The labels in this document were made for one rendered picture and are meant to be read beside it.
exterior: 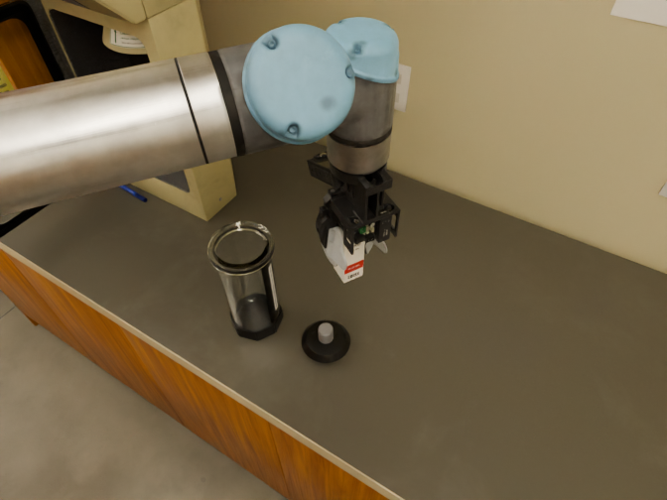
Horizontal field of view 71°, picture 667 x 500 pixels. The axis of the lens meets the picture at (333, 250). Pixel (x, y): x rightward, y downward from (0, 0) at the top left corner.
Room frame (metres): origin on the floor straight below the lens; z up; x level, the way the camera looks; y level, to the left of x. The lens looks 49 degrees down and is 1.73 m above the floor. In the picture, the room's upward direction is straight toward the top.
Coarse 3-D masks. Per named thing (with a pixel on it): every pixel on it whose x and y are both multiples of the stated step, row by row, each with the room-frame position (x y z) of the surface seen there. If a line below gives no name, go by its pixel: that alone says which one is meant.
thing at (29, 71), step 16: (0, 32) 0.86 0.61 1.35; (16, 32) 0.88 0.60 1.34; (0, 48) 0.85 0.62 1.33; (16, 48) 0.87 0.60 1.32; (32, 48) 0.89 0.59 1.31; (0, 64) 0.83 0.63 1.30; (16, 64) 0.86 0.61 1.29; (32, 64) 0.88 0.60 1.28; (0, 80) 0.82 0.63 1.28; (16, 80) 0.84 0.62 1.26; (32, 80) 0.87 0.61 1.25; (48, 80) 0.89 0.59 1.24
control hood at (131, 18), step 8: (80, 0) 0.76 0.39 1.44; (88, 0) 0.73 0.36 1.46; (96, 0) 0.71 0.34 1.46; (104, 0) 0.72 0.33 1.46; (112, 0) 0.73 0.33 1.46; (120, 0) 0.74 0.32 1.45; (128, 0) 0.75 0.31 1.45; (136, 0) 0.77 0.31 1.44; (96, 8) 0.77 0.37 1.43; (104, 8) 0.73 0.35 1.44; (112, 8) 0.73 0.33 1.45; (120, 8) 0.74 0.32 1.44; (128, 8) 0.75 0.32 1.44; (136, 8) 0.76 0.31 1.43; (112, 16) 0.77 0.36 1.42; (120, 16) 0.74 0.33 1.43; (128, 16) 0.75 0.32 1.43; (136, 16) 0.76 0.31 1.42; (144, 16) 0.77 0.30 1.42
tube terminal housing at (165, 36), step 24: (48, 0) 0.91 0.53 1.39; (144, 0) 0.78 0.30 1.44; (168, 0) 0.82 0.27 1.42; (192, 0) 0.86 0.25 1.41; (120, 24) 0.81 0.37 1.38; (144, 24) 0.78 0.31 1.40; (168, 24) 0.81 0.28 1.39; (192, 24) 0.85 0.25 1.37; (168, 48) 0.80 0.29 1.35; (192, 48) 0.84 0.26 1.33; (192, 168) 0.78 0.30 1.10; (216, 168) 0.83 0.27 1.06; (168, 192) 0.83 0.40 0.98; (192, 192) 0.79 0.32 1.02; (216, 192) 0.82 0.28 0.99
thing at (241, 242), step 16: (240, 224) 0.55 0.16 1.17; (256, 224) 0.55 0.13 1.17; (224, 240) 0.53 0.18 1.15; (240, 240) 0.54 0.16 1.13; (256, 240) 0.54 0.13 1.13; (272, 240) 0.51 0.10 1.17; (208, 256) 0.48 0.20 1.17; (224, 256) 0.52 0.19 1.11; (240, 256) 0.54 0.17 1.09; (256, 256) 0.54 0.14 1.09; (256, 272) 0.47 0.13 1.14; (224, 288) 0.47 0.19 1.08; (240, 288) 0.46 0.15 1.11; (256, 288) 0.46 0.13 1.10; (240, 304) 0.46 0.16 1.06; (256, 304) 0.46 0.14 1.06; (240, 320) 0.46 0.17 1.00; (256, 320) 0.46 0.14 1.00
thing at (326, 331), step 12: (312, 324) 0.47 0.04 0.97; (324, 324) 0.45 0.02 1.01; (336, 324) 0.47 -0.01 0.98; (312, 336) 0.44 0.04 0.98; (324, 336) 0.43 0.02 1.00; (336, 336) 0.44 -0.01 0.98; (348, 336) 0.45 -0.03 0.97; (312, 348) 0.42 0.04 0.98; (324, 348) 0.42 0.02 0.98; (336, 348) 0.42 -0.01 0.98; (348, 348) 0.42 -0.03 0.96; (324, 360) 0.40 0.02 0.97; (336, 360) 0.40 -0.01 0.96
